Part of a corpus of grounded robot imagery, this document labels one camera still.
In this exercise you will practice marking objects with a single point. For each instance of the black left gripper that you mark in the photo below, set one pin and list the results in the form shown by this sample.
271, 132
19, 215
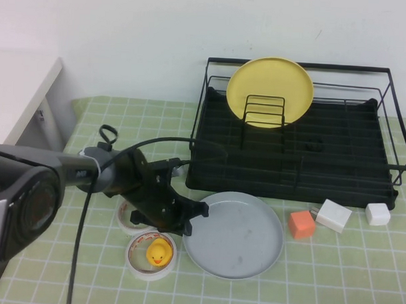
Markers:
151, 197

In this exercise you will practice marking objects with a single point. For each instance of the grey plate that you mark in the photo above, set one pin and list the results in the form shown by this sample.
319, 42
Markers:
236, 236

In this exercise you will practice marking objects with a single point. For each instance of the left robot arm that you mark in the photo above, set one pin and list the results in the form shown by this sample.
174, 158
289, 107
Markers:
21, 202

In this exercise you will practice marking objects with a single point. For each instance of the yellow plate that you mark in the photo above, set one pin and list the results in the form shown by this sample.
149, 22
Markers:
269, 81

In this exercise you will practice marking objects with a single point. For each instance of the yellow rubber duck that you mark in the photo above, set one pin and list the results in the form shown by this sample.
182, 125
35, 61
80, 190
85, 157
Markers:
159, 252

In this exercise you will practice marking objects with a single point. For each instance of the white double-sided tape roll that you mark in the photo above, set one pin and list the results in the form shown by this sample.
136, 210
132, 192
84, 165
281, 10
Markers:
130, 263
122, 219

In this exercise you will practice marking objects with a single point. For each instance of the green checked tablecloth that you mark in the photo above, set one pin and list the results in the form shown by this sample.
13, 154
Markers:
251, 293

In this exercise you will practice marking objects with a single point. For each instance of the orange cube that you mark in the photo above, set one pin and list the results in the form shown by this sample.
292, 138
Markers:
300, 225

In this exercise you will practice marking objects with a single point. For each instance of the white charger adapter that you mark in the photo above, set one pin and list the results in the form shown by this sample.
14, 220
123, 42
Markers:
334, 216

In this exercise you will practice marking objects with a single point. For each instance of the small cabinet side latch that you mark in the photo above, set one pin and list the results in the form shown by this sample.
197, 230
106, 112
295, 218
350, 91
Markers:
41, 114

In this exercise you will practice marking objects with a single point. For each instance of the white cube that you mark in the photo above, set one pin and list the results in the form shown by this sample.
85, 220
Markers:
377, 215

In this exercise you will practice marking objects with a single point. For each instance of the white side cabinet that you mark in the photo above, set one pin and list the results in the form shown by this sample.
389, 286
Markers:
22, 85

